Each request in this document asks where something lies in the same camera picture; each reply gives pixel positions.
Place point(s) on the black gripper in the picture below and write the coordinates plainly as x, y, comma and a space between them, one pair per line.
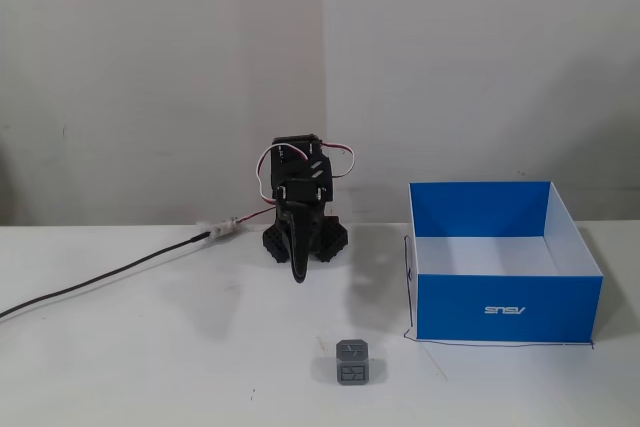
302, 194

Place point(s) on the gray printed block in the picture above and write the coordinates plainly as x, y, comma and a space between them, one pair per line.
353, 372

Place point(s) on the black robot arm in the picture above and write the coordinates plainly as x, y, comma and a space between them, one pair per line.
300, 164

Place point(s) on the blue white cardboard box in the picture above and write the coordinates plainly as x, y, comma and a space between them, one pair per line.
500, 308

